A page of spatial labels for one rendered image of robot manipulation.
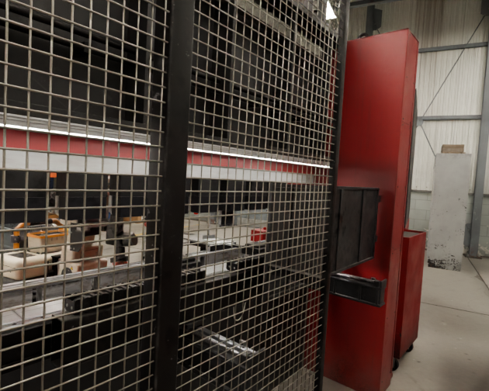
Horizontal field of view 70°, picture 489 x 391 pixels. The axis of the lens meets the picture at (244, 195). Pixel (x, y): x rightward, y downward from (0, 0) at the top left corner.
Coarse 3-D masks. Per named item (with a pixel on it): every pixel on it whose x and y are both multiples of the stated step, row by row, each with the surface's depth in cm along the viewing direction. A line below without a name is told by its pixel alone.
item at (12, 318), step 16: (208, 272) 133; (48, 304) 94; (16, 320) 83; (32, 320) 84; (48, 320) 86; (16, 336) 80; (32, 336) 83; (16, 352) 80; (32, 352) 83; (48, 352) 86; (16, 368) 81
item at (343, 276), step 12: (336, 276) 192; (348, 276) 187; (312, 288) 199; (336, 288) 191; (348, 288) 187; (360, 288) 182; (372, 288) 178; (384, 288) 178; (360, 300) 182; (372, 300) 179
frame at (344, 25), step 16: (336, 80) 108; (336, 96) 108; (336, 112) 108; (336, 128) 108; (336, 144) 108; (336, 160) 109; (336, 176) 110; (320, 304) 112; (320, 320) 112; (320, 336) 112; (320, 352) 112; (320, 368) 112; (320, 384) 112
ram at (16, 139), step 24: (0, 144) 102; (24, 144) 107; (72, 144) 118; (96, 144) 125; (120, 144) 132; (24, 168) 108; (72, 168) 119; (96, 168) 125; (120, 168) 132; (144, 168) 141; (192, 168) 160; (216, 168) 172; (288, 168) 221; (312, 168) 245
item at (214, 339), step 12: (192, 324) 112; (204, 336) 107; (216, 336) 109; (204, 348) 105; (216, 348) 104; (228, 348) 101; (264, 348) 99; (180, 360) 113; (192, 360) 110; (204, 360) 106; (216, 360) 103; (216, 372) 103; (228, 372) 100; (240, 372) 97; (252, 372) 96; (228, 384) 100; (252, 384) 96
